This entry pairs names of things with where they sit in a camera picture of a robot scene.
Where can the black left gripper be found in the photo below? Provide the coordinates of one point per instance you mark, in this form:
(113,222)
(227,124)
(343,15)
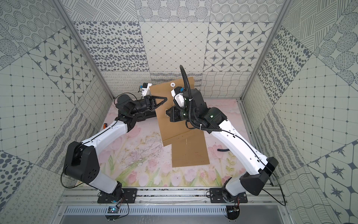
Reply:
(150,102)

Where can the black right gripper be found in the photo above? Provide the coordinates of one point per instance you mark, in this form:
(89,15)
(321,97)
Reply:
(174,116)

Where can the brown kraft file bag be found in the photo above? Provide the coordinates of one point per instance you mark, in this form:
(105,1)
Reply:
(171,132)
(190,149)

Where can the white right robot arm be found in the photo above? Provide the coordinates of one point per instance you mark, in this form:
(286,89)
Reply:
(189,106)

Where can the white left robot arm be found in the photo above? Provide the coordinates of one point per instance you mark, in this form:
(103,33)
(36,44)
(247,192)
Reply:
(82,158)

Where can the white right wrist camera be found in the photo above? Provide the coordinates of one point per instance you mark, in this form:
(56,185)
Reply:
(177,94)

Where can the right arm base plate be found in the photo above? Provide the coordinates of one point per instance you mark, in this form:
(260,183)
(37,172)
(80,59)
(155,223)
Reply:
(220,195)

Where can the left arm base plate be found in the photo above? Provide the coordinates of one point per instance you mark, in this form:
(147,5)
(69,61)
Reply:
(127,194)

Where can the aluminium mounting rail frame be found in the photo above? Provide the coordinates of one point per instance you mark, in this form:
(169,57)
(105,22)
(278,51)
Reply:
(86,196)

